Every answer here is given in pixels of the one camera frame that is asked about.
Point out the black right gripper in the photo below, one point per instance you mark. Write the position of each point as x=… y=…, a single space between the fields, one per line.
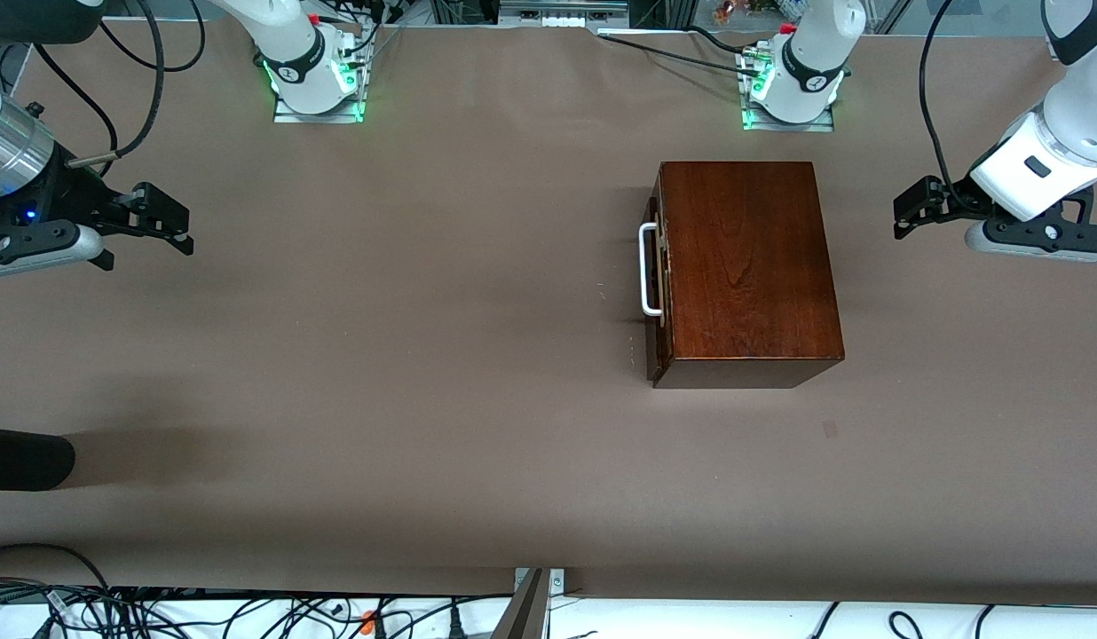
x=67 y=189

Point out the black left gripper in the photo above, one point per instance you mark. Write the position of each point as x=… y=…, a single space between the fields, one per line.
x=959 y=201

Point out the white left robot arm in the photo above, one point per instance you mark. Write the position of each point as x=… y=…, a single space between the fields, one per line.
x=1077 y=124

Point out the dark brown wooden cabinet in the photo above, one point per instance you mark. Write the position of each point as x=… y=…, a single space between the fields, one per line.
x=744 y=257

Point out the black rounded cylinder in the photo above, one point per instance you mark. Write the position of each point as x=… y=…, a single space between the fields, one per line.
x=25 y=457

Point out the grey power strip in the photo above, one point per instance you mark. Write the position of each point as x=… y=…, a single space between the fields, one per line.
x=562 y=16

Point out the orange connector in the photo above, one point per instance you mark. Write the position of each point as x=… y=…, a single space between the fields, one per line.
x=368 y=621

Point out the dark grey pole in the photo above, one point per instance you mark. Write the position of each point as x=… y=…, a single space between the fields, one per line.
x=522 y=617

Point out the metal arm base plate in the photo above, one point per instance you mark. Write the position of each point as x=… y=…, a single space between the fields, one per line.
x=788 y=126
x=318 y=118

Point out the small metal bracket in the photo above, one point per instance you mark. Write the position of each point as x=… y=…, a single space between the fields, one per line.
x=557 y=581

